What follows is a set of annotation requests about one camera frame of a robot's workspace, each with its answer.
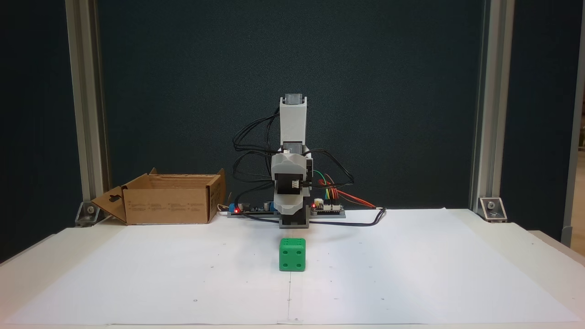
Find black power cable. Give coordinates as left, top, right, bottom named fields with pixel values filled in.
left=238, top=207, right=388, bottom=227

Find orange twin lead wire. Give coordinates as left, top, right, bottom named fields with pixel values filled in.
left=320, top=180, right=378, bottom=208

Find blue voltage converter board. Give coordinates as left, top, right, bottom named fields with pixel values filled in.
left=227, top=200, right=279, bottom=218

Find black motor cable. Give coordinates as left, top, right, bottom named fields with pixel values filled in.
left=231, top=180, right=275, bottom=212
left=232, top=113, right=282, bottom=154
left=304, top=149, right=355, bottom=189
left=232, top=151, right=275, bottom=183

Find motor controller circuit board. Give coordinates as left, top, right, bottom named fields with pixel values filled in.
left=310, top=198, right=346, bottom=219

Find metal corner bracket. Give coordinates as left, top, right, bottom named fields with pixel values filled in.
left=74, top=201, right=111, bottom=227
left=478, top=197, right=508, bottom=223

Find green jumper wire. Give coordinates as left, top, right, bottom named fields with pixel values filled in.
left=313, top=170, right=330, bottom=202

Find green dice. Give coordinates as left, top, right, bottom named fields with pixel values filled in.
left=279, top=238, right=306, bottom=272

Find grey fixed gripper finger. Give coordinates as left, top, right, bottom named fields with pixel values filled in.
left=271, top=153, right=306, bottom=181

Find brown cardboard box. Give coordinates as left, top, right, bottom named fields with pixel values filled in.
left=91, top=168, right=227, bottom=225

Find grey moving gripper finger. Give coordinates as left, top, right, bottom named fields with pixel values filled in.
left=273, top=191, right=306, bottom=216

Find aluminium frame post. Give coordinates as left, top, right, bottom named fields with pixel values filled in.
left=470, top=0, right=515, bottom=213
left=65, top=0, right=111, bottom=215

